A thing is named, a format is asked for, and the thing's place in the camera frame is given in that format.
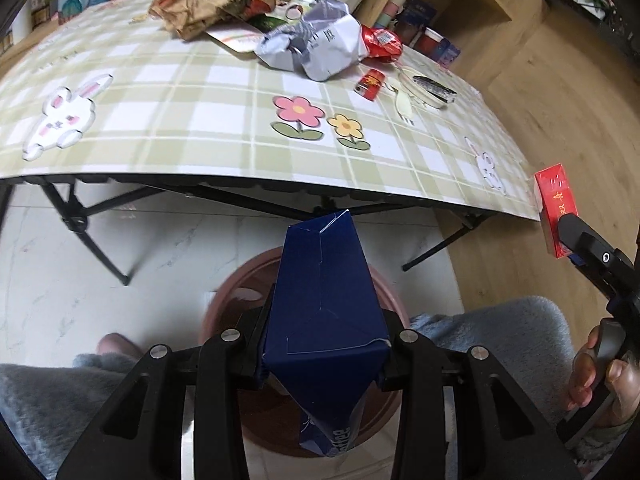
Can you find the green gold candy wrapper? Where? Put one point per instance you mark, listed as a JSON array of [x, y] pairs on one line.
[[269, 22]]

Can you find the brown crumpled paper bag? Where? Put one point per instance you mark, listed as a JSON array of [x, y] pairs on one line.
[[210, 2]]

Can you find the silver crumpled bag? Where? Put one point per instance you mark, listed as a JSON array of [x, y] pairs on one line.
[[325, 45]]

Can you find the red crumpled wrapper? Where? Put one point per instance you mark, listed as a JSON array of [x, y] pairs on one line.
[[382, 42]]

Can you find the black tissue pack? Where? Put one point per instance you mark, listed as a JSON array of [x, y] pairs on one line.
[[434, 87]]

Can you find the person's right hand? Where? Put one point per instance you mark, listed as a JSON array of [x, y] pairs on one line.
[[590, 377]]

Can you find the stack of paper cups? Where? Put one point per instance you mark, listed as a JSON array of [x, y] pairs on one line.
[[395, 2]]

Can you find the person's left leg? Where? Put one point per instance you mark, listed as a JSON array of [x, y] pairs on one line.
[[50, 400]]

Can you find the plaid rabbit print tablecloth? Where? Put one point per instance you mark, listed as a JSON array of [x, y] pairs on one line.
[[200, 110]]

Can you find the white square pot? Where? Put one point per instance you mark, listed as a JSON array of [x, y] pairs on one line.
[[587, 0]]

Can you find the white paper plate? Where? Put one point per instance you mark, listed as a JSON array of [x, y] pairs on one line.
[[410, 80]]

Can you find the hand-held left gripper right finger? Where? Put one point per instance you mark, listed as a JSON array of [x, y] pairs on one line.
[[410, 360]]

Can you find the pink slipper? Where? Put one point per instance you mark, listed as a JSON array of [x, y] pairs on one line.
[[115, 345]]

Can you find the blue box on shelf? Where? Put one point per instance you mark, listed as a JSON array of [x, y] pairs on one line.
[[417, 10]]

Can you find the dark blue carton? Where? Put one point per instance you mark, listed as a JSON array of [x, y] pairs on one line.
[[325, 320]]

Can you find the red box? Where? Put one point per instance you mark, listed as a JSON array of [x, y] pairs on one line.
[[555, 205]]

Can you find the small red can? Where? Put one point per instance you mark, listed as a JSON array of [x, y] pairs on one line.
[[371, 84]]

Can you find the brown plastic basin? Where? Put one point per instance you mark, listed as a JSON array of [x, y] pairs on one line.
[[255, 280]]

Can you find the white plastic fork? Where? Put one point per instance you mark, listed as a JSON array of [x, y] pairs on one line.
[[404, 105]]

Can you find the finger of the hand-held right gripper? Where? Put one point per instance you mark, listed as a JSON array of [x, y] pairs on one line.
[[592, 250]]

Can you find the person's right leg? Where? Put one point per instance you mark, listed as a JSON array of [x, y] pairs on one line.
[[510, 330]]

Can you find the low wooden cabinet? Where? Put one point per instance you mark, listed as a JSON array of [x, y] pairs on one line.
[[20, 35]]

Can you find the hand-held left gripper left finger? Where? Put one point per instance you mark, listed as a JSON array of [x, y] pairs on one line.
[[227, 360]]

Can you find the red cup white rim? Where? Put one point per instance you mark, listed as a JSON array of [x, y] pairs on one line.
[[430, 40]]

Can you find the person's leg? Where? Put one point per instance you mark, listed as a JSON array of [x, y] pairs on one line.
[[510, 330], [50, 400]]

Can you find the white flat packet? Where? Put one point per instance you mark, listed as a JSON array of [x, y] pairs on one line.
[[240, 37]]

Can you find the purple box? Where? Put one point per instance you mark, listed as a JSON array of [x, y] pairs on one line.
[[447, 52]]

